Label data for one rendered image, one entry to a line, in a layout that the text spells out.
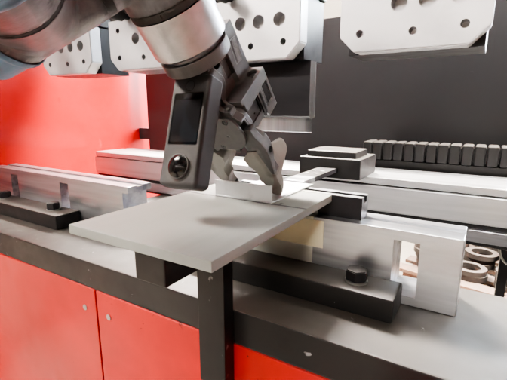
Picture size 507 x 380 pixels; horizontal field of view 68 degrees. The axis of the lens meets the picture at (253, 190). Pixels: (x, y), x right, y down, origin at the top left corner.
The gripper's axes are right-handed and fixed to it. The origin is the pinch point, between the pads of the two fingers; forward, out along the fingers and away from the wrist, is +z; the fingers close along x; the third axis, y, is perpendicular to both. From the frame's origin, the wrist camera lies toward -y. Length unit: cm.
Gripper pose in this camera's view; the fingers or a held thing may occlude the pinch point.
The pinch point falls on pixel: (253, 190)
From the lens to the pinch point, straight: 50.0
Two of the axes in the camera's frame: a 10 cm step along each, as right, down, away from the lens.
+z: 3.4, 6.3, 7.0
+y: 3.9, -7.7, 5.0
